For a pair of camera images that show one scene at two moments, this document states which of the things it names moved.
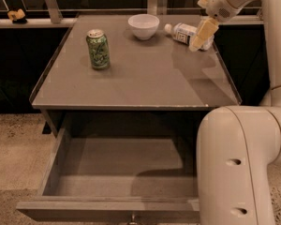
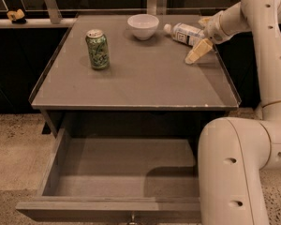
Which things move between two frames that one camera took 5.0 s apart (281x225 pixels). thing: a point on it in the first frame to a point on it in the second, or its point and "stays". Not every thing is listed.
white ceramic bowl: x=144 y=26 stays
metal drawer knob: x=133 y=222 stays
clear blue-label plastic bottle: x=184 y=34 stays
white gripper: x=217 y=6 to x=214 y=29
